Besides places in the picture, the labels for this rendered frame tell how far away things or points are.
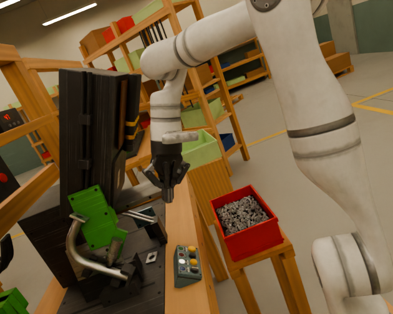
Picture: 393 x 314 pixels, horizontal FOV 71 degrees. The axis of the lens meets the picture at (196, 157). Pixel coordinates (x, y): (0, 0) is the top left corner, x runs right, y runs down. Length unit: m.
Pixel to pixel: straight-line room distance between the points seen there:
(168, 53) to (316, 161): 0.35
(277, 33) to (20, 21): 10.41
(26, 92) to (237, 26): 1.46
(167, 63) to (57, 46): 9.72
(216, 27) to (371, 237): 0.40
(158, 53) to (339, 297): 0.53
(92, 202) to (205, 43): 0.69
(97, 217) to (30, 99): 0.97
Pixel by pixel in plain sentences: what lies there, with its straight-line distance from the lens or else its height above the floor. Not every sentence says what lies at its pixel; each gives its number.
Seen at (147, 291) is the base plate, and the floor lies 0.90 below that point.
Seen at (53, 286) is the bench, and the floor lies 0.88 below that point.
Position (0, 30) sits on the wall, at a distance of 10.92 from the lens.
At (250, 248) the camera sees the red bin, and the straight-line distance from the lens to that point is 1.12.
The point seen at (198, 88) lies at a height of 1.19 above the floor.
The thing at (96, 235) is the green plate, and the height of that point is 1.11.
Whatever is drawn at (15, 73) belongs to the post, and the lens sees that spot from 1.83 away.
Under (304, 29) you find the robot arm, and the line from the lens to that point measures 0.39.
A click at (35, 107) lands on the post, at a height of 1.60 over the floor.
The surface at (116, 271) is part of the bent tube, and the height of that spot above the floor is 0.99.
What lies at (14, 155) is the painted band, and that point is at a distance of 11.40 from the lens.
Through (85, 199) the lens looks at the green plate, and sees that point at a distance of 1.04.
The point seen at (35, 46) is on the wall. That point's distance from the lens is 10.51.
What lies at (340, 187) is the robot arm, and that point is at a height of 1.32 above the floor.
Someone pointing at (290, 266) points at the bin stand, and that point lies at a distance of 1.21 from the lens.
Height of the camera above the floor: 1.55
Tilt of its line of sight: 19 degrees down
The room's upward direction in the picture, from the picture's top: 22 degrees counter-clockwise
